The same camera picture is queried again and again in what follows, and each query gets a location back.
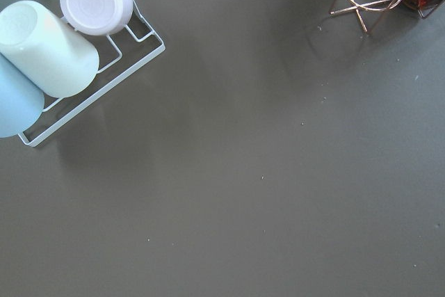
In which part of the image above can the pale green cup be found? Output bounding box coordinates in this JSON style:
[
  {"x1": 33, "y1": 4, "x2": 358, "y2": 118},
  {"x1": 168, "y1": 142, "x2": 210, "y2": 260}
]
[{"x1": 1, "y1": 1, "x2": 99, "y2": 98}]

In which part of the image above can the light blue cup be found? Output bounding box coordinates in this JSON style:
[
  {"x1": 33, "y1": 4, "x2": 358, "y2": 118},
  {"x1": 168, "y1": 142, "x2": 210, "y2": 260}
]
[{"x1": 1, "y1": 55, "x2": 45, "y2": 138}]

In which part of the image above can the white cup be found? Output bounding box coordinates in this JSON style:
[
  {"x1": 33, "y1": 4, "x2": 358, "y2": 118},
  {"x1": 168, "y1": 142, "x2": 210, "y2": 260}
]
[{"x1": 60, "y1": 0, "x2": 134, "y2": 36}]

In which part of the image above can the white wire cup rack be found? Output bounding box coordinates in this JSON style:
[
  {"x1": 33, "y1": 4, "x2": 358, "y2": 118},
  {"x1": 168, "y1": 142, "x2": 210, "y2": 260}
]
[{"x1": 18, "y1": 1, "x2": 165, "y2": 147}]

